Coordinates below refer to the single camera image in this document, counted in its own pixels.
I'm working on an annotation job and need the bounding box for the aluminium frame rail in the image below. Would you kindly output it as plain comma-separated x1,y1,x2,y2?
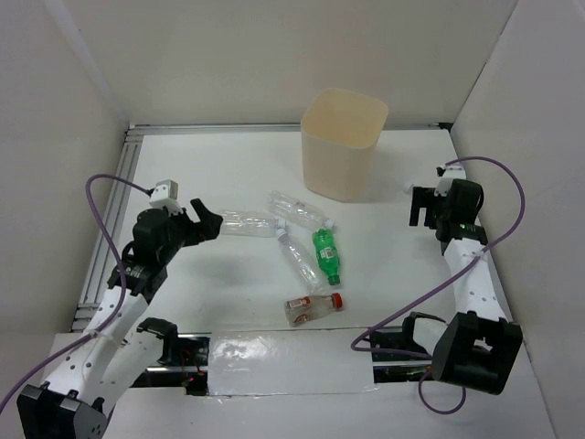
70,122,453,333

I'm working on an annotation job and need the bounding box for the green plastic bottle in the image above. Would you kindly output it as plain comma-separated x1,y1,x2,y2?
312,229,341,285

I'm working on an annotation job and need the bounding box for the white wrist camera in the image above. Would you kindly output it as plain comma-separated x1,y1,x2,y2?
149,179,182,215
434,165,466,198

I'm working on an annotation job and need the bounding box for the clear bottle red cap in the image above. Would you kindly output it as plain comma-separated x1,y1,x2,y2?
284,293,344,327

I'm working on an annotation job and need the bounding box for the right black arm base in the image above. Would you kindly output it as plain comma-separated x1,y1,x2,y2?
366,327,431,384

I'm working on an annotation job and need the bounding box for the clear bottle white cap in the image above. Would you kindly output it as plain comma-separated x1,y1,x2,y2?
276,229,328,294

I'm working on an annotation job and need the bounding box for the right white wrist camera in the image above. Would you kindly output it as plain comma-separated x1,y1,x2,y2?
434,165,466,198

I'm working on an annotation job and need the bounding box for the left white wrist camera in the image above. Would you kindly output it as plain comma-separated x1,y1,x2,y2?
149,179,182,215

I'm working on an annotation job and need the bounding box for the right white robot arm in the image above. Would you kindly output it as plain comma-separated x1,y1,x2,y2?
399,178,523,395

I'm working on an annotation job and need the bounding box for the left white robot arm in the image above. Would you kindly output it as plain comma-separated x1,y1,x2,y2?
16,198,223,438

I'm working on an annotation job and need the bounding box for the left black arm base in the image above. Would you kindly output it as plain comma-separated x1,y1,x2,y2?
133,334,210,397

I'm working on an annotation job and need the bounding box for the beige plastic bin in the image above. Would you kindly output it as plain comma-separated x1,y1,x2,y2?
301,88,388,202

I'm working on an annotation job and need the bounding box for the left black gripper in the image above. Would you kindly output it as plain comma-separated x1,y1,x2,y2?
159,198,223,263

